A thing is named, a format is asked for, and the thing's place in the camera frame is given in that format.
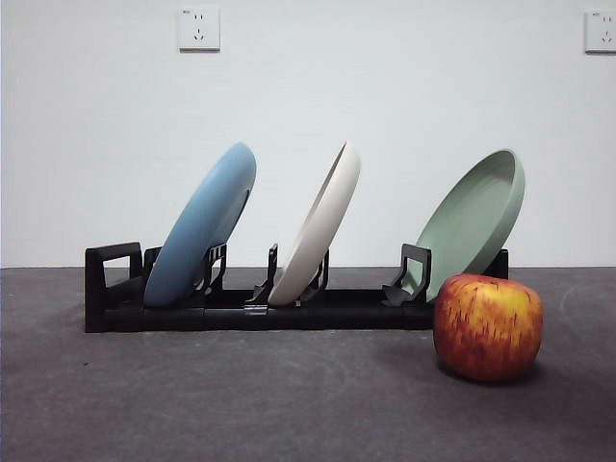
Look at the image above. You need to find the blue plate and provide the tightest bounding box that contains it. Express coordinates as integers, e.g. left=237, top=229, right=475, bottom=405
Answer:
left=142, top=141, right=258, bottom=309

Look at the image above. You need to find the black plate rack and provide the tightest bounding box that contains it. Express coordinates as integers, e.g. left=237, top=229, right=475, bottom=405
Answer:
left=84, top=242, right=510, bottom=334

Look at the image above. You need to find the green plate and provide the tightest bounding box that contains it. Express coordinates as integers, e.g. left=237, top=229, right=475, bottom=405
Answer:
left=413, top=147, right=526, bottom=305

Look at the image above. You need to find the white wall socket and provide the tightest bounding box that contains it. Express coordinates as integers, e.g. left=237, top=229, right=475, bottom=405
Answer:
left=583, top=10, right=616, bottom=55
left=178, top=6, right=222, bottom=53

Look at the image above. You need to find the beige plate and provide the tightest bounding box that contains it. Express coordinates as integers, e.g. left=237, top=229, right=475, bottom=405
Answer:
left=267, top=141, right=362, bottom=307

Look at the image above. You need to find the red yellow apple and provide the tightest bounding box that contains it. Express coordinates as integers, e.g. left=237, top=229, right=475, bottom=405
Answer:
left=432, top=272, right=544, bottom=383

